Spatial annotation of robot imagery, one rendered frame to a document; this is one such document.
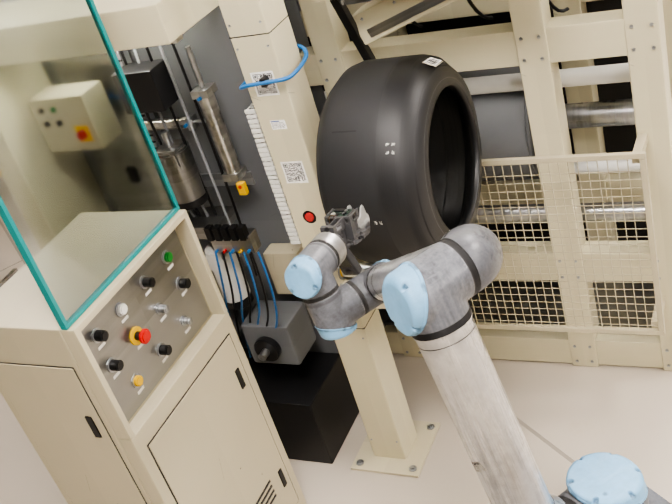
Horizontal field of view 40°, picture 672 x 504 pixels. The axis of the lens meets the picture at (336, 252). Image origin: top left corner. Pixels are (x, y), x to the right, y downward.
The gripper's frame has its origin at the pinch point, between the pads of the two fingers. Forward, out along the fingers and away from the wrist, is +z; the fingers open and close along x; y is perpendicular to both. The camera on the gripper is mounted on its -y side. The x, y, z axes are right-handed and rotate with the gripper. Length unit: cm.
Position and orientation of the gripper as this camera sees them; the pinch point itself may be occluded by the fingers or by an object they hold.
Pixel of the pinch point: (364, 218)
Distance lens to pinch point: 239.1
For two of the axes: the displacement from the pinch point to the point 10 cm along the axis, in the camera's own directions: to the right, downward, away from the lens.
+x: -8.9, 0.0, 4.6
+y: -2.2, -8.8, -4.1
